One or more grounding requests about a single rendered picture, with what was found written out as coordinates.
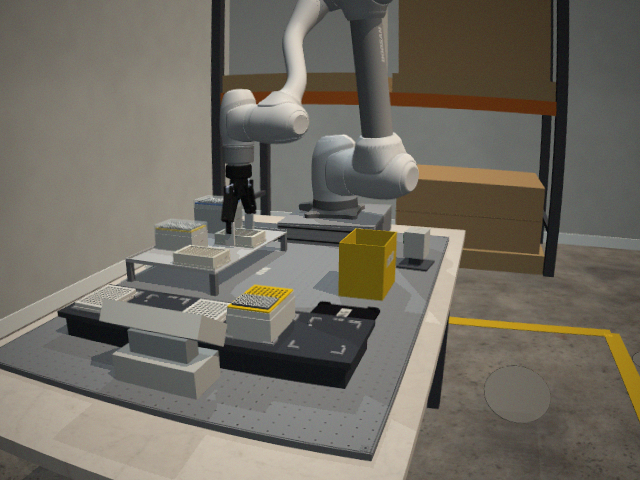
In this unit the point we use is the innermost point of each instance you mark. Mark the black flat rectangular pad with rg label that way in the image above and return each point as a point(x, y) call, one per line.
point(323, 307)

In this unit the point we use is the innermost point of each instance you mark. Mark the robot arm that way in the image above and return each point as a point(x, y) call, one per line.
point(378, 167)

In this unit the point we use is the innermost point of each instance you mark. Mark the yellow open-top box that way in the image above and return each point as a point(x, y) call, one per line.
point(367, 261)

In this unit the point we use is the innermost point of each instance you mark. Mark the white trough reservoir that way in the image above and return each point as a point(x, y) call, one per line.
point(201, 257)

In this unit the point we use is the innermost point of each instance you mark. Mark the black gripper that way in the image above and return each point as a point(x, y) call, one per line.
point(237, 175)

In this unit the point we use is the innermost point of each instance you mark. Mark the grey flat table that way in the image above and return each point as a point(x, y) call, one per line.
point(158, 257)

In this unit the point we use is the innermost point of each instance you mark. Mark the yellow tip rack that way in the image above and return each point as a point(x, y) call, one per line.
point(260, 318)

